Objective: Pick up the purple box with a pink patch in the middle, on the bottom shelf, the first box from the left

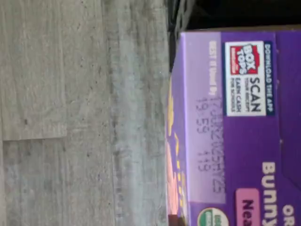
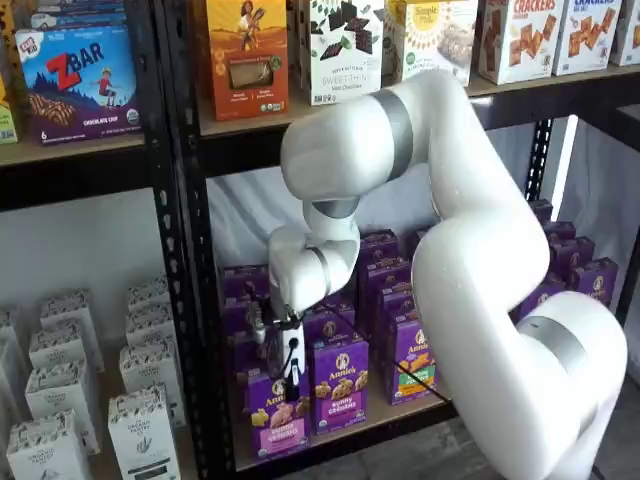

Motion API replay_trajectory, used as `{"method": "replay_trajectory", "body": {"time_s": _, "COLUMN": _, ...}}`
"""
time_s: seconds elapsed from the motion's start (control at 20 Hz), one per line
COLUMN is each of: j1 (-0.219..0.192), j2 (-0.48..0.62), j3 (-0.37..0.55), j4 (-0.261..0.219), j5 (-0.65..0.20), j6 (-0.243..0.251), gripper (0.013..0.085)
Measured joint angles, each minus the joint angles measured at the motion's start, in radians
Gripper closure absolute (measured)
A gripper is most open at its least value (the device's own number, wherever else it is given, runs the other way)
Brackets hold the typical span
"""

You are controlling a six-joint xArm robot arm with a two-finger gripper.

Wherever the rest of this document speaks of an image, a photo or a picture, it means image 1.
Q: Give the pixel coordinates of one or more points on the purple Annie's box pink patch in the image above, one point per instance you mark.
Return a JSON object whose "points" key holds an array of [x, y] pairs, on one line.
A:
{"points": [[247, 141]]}

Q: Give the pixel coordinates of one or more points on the black metal shelf rack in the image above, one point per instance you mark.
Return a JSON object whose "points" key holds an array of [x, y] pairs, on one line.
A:
{"points": [[235, 11]]}

